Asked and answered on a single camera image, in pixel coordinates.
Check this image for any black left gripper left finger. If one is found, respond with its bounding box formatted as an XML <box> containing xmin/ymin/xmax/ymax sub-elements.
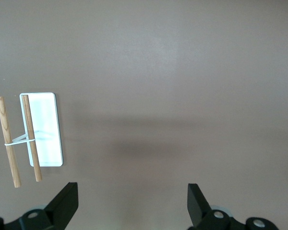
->
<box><xmin>6</xmin><ymin>182</ymin><xmax>79</xmax><ymax>230</ymax></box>

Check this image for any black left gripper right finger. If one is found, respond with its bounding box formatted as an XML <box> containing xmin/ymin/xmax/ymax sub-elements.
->
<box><xmin>187</xmin><ymin>183</ymin><xmax>247</xmax><ymax>230</ymax></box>

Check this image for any white rack with wooden bars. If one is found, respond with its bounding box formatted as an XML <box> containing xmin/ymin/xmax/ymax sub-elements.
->
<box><xmin>0</xmin><ymin>92</ymin><xmax>64</xmax><ymax>188</ymax></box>

